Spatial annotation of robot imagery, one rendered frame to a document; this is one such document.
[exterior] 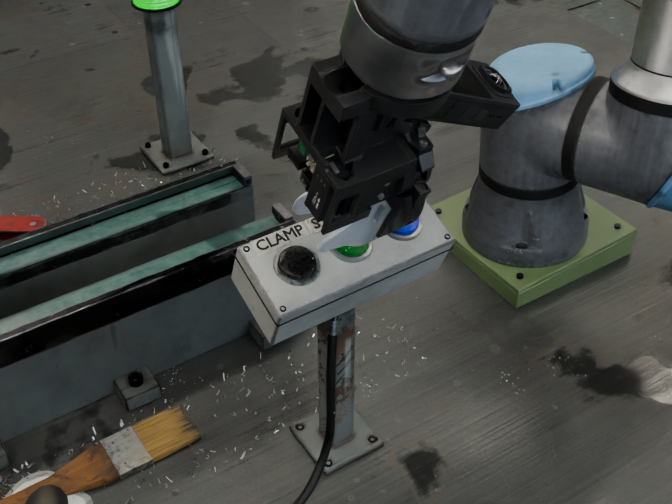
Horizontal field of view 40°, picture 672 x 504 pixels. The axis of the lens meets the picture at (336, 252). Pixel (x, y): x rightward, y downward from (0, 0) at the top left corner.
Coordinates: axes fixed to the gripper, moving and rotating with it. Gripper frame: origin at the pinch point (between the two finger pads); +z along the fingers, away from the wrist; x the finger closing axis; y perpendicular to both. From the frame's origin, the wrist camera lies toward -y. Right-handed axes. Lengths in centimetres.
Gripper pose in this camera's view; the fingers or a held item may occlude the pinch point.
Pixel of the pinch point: (356, 227)
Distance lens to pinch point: 72.3
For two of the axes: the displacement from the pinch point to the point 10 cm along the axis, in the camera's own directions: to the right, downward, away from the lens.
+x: 5.1, 7.8, -3.6
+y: -8.4, 3.5, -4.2
